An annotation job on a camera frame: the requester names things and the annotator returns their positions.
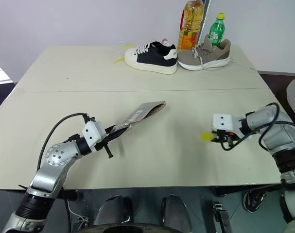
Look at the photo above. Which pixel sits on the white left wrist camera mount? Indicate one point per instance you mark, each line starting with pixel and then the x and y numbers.
pixel 92 132

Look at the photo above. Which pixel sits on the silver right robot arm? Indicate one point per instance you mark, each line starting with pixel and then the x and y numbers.
pixel 278 136

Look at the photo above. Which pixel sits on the yellow highlighter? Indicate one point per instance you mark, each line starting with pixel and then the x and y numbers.
pixel 206 137

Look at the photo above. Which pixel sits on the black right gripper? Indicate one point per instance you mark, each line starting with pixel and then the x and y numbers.
pixel 226 138

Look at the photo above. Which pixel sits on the dark rounded shape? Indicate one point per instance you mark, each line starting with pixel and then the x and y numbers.
pixel 114 210
pixel 174 210

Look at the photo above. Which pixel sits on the green soda bottle yellow cap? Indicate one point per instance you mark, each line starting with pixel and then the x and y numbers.
pixel 217 30

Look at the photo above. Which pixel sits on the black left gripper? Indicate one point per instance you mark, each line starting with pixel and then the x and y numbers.
pixel 105 145

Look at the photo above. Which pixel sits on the thin metal rod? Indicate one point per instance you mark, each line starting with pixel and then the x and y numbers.
pixel 206 14

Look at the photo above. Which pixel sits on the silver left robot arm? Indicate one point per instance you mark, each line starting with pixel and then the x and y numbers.
pixel 52 157

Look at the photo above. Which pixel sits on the black and white sneaker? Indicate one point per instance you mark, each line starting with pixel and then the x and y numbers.
pixel 152 57

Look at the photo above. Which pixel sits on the taupe sneaker with white sole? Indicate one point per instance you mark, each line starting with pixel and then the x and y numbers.
pixel 205 55

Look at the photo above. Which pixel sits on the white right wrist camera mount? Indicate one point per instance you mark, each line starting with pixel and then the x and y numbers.
pixel 222 122

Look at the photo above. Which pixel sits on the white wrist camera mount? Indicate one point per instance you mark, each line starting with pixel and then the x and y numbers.
pixel 222 122
pixel 92 132

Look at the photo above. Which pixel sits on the yellow cooking oil bottle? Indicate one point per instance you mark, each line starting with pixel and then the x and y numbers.
pixel 189 24

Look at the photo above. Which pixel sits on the black shoe under table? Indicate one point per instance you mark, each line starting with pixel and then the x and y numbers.
pixel 254 200

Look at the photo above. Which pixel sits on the yellow banana peel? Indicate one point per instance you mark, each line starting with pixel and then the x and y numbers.
pixel 124 54

